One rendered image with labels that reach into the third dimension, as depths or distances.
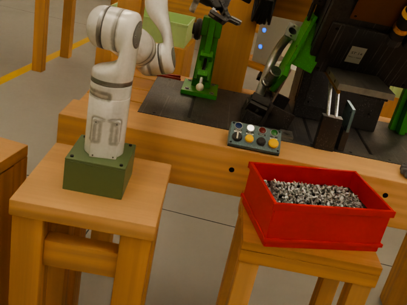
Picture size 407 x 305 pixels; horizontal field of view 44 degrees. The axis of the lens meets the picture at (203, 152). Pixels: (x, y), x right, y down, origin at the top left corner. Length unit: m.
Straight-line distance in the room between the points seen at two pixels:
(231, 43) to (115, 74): 0.93
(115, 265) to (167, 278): 1.16
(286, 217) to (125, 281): 0.40
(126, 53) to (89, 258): 0.47
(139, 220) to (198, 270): 1.33
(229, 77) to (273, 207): 0.93
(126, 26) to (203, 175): 0.57
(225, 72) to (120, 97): 0.92
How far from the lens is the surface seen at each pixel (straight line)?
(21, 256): 1.24
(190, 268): 2.42
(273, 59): 1.74
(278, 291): 2.44
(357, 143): 1.74
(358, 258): 1.30
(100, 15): 1.09
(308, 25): 1.59
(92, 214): 1.12
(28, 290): 1.29
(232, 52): 1.97
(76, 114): 1.49
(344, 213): 1.24
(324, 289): 1.58
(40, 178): 1.24
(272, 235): 1.20
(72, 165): 1.17
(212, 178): 1.47
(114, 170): 1.15
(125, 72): 1.10
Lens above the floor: 1.45
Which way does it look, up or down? 24 degrees down
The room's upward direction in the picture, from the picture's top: 12 degrees clockwise
